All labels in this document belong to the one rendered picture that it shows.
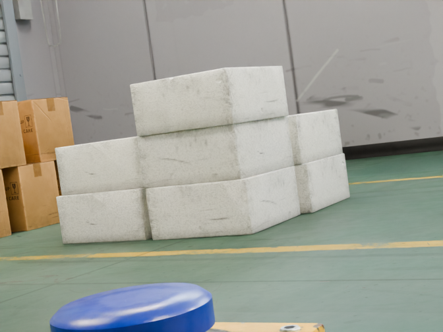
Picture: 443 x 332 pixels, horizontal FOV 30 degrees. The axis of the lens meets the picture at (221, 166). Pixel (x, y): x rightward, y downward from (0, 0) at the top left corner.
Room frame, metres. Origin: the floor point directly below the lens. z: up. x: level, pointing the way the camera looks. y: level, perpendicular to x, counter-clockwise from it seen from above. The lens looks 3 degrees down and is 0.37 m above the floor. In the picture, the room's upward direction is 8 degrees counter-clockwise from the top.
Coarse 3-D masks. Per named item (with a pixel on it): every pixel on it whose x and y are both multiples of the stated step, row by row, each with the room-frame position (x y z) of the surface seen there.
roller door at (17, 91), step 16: (0, 0) 6.46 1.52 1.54; (0, 16) 6.45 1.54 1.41; (0, 32) 6.42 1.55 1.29; (16, 32) 6.51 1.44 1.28; (0, 48) 6.40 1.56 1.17; (16, 48) 6.49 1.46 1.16; (0, 64) 6.38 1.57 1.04; (16, 64) 6.47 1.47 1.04; (0, 80) 6.36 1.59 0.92; (16, 80) 6.45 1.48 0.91; (0, 96) 6.36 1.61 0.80; (16, 96) 6.43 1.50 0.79
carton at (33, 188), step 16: (16, 176) 3.76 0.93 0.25; (32, 176) 3.82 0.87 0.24; (48, 176) 3.90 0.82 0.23; (16, 192) 3.76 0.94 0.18; (32, 192) 3.80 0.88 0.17; (48, 192) 3.89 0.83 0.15; (16, 208) 3.77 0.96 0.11; (32, 208) 3.79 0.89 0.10; (48, 208) 3.88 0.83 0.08; (16, 224) 3.78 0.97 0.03; (32, 224) 3.78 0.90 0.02; (48, 224) 3.86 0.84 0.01
